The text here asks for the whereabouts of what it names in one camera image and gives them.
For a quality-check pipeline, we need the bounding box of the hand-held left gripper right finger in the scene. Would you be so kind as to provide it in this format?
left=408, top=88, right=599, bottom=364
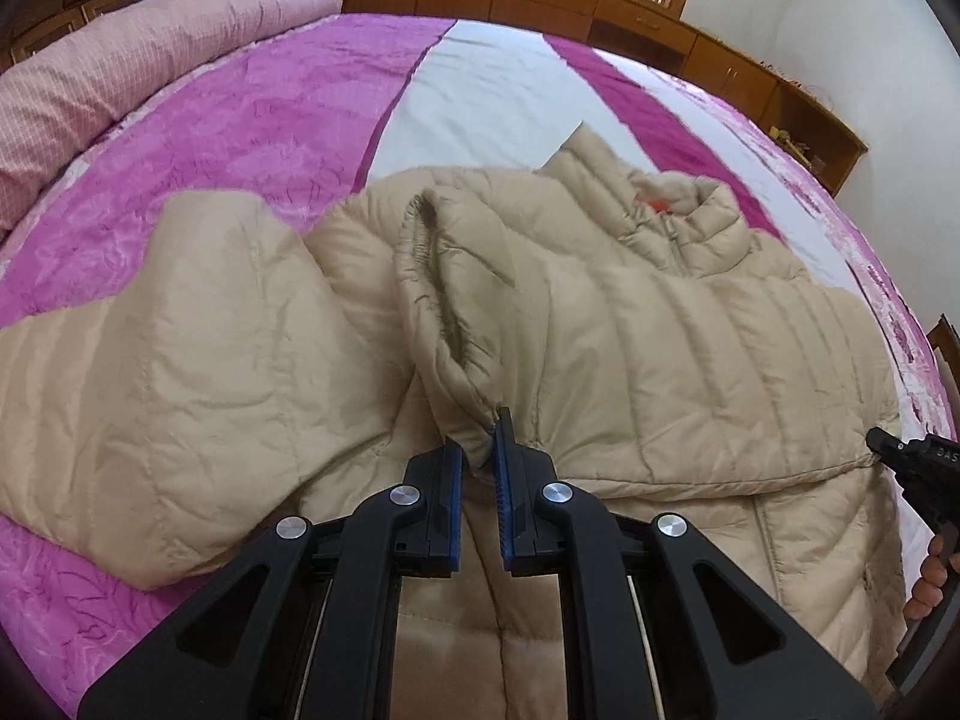
left=491, top=406, right=878, bottom=720

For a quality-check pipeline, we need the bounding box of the purple and white striped bedspread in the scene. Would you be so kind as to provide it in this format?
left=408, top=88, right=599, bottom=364
left=0, top=13, right=938, bottom=720

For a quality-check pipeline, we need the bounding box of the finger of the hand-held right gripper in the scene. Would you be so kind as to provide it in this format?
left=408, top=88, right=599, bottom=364
left=865, top=427, right=929, bottom=494

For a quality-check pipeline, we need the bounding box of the small yellow ornament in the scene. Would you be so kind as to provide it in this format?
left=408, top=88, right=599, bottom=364
left=771, top=126, right=826, bottom=167

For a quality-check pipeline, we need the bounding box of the person's right hand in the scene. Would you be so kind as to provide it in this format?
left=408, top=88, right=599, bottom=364
left=904, top=532, right=952, bottom=620

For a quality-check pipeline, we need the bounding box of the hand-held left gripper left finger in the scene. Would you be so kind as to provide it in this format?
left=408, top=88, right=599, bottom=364
left=77, top=441, right=466, bottom=720

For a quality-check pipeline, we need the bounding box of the pink rolled quilt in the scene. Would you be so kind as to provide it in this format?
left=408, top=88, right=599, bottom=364
left=0, top=0, right=342, bottom=233

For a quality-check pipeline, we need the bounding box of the beige down jacket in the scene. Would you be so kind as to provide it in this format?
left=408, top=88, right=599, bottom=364
left=0, top=124, right=912, bottom=720

